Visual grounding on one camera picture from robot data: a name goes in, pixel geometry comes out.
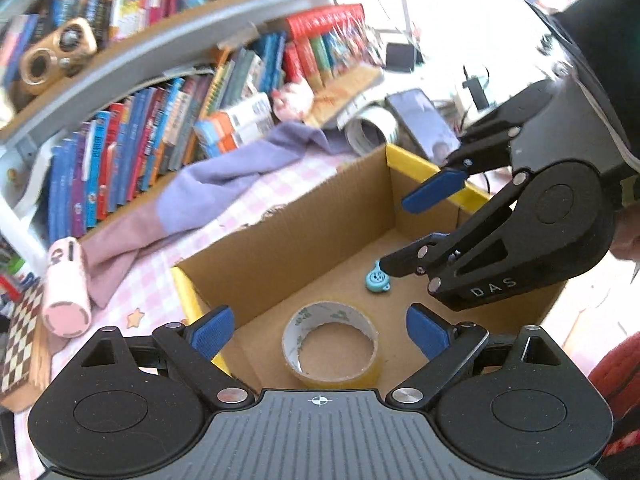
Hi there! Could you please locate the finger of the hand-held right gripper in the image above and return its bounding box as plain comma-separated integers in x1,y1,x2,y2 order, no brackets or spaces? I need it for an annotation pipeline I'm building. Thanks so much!
402,82,556,213
379,175,528,291

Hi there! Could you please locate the black power adapter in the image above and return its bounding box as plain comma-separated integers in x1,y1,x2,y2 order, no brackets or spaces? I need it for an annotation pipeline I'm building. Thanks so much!
462,65,493,111

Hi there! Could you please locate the person's red clothing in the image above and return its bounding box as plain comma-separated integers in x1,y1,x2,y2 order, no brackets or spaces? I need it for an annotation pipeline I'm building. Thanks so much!
587,332,640,466

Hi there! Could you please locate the tan patterned book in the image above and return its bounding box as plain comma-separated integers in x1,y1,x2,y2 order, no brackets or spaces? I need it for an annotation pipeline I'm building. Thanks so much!
302,67,383,128

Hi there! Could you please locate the black box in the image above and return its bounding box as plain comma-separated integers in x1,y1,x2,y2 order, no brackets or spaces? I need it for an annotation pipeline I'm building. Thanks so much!
387,42,416,73

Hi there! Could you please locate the wooden toy camera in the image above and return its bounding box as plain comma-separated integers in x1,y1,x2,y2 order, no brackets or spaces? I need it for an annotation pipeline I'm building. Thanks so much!
19,17,98,96

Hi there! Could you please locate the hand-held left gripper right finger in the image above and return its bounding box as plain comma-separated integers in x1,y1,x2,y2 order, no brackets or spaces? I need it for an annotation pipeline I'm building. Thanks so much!
385,304,566,411

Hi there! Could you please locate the yellow tape roll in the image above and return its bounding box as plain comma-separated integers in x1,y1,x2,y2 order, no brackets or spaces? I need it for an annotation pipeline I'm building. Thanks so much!
281,301,381,390

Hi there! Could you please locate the orange and white carton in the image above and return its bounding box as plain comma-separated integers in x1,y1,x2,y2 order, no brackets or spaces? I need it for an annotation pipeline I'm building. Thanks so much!
194,112,240,158
220,92,276,147

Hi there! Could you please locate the pink pig plush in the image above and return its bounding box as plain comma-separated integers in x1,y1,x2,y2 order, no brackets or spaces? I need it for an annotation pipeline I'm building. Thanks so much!
272,80,316,122

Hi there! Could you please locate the pink checkered desktop mat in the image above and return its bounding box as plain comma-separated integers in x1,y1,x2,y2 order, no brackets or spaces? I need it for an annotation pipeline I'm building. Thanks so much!
15,145,391,480

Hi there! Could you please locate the pink cup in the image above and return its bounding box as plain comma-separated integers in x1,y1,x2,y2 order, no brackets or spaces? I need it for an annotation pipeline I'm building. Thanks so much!
42,237,92,337

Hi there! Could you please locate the purple and pink cloth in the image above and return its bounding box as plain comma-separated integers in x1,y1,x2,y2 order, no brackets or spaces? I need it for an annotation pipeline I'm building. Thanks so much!
80,122,351,308

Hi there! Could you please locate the person's right hand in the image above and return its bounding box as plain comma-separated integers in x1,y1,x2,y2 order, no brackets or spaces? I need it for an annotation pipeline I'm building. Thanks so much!
612,205,640,261

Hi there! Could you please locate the wooden chess board box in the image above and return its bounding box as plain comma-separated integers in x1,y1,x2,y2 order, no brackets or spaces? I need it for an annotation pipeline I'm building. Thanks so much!
0,280,51,413

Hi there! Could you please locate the small teal toy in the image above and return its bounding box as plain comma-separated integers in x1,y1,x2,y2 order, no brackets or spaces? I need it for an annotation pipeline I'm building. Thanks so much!
365,265,392,295

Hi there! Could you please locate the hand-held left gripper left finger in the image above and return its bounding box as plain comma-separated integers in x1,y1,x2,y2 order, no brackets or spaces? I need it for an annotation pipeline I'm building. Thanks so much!
80,305,256,411

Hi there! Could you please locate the yellow-rimmed cardboard box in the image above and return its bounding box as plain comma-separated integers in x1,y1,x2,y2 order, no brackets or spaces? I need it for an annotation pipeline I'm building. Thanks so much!
170,142,568,391

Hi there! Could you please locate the black smartphone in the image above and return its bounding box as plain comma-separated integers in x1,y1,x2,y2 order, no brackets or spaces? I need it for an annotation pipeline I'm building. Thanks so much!
385,89,461,161

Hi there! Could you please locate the white bookshelf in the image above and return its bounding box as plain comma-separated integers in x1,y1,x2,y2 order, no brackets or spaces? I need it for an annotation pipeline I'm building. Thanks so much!
0,0,416,281

